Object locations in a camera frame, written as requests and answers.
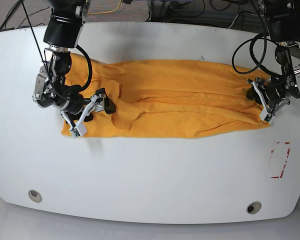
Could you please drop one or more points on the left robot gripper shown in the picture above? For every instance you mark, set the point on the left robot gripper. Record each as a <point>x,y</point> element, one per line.
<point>272,94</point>

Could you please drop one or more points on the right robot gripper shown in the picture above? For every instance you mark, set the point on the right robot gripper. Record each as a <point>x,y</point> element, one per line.
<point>74,108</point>

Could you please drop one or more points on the orange yellow t-shirt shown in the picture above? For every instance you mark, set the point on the orange yellow t-shirt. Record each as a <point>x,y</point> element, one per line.
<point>172,99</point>

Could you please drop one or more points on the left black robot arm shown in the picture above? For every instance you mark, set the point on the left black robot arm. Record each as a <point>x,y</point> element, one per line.
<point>282,20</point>

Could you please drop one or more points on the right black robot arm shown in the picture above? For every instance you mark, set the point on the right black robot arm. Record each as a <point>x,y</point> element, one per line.
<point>62,34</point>

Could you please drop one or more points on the red tape rectangle marking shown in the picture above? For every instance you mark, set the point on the red tape rectangle marking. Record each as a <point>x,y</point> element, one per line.
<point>278,159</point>

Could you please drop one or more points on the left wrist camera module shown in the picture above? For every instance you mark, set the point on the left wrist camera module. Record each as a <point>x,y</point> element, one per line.
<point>266,116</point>

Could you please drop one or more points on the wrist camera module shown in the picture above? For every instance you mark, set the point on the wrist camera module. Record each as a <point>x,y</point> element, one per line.
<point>266,116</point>
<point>78,130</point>

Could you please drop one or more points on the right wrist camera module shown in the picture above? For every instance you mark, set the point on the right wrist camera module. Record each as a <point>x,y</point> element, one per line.
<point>78,130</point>

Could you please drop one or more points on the left table cable grommet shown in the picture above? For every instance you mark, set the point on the left table cable grommet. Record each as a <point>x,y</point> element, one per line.
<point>35,196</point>

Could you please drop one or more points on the table cable grommet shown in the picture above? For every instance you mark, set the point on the table cable grommet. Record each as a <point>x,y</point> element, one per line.
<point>35,196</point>
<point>253,207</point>

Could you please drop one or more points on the right table cable grommet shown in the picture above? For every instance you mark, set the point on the right table cable grommet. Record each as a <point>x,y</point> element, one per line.
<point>253,207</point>

